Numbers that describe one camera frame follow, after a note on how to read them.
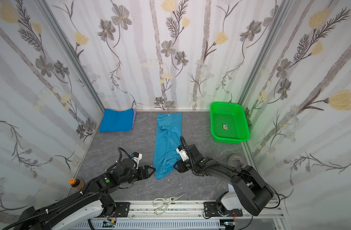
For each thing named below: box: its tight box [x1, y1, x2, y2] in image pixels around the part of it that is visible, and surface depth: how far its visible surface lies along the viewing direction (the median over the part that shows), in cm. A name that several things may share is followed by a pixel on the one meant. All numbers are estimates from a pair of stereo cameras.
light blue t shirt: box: [153, 112, 183, 181], surface depth 103 cm
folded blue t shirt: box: [99, 107, 134, 133], surface depth 113 cm
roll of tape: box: [227, 153, 246, 169], surface depth 92 cm
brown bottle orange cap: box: [69, 178, 85, 190], surface depth 78 cm
